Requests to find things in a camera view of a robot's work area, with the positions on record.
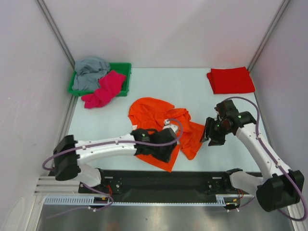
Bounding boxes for orange t-shirt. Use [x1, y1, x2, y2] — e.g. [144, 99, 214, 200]
[128, 97, 205, 172]

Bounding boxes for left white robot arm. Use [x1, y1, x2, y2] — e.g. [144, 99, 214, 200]
[53, 124, 179, 193]

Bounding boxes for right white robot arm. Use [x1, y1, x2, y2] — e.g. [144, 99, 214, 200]
[200, 97, 307, 212]

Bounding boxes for folded red t-shirt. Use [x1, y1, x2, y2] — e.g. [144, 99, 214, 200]
[206, 67, 255, 94]

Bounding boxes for magenta t-shirt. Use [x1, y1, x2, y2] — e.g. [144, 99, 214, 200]
[81, 76, 122, 109]

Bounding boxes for green plastic bin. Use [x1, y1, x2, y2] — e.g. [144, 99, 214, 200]
[67, 62, 131, 97]

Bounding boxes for grey t-shirt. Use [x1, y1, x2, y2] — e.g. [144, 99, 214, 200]
[72, 56, 111, 91]

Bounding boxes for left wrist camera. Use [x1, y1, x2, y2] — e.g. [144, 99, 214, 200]
[163, 119, 179, 133]

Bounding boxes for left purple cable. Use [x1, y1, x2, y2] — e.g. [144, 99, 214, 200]
[42, 118, 185, 218]

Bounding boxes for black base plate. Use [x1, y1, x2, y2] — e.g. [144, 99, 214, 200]
[78, 169, 263, 203]

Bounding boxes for aluminium frame rail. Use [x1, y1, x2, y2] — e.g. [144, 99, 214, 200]
[34, 176, 80, 195]

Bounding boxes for aluminium corner post right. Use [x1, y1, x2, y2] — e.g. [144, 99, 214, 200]
[247, 0, 291, 71]

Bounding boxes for aluminium corner post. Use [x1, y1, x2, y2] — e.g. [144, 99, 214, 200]
[247, 0, 291, 71]
[34, 0, 75, 68]

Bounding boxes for aluminium corner post left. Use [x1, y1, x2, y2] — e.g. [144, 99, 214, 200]
[34, 0, 75, 68]

